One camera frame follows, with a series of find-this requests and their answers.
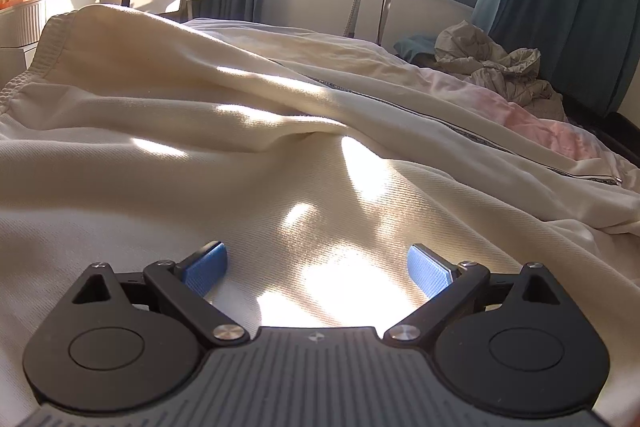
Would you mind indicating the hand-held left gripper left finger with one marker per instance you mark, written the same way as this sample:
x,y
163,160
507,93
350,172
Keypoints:
x,y
202,268

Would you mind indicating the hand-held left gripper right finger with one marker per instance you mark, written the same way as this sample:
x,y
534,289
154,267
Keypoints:
x,y
430,269

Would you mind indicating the cream garment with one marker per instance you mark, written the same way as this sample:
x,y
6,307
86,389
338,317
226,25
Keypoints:
x,y
200,132

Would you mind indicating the grey crumpled clothes pile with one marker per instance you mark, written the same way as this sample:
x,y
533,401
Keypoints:
x,y
500,67

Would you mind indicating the bed with pink sheet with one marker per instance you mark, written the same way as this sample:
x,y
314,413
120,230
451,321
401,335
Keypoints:
x,y
550,132

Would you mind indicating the teal cloth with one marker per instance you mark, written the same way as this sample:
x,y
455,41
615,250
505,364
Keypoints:
x,y
415,47

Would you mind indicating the black sofa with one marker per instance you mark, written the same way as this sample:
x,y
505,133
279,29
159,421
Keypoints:
x,y
615,127

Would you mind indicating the white dressing desk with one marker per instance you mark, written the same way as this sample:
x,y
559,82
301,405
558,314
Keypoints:
x,y
25,24

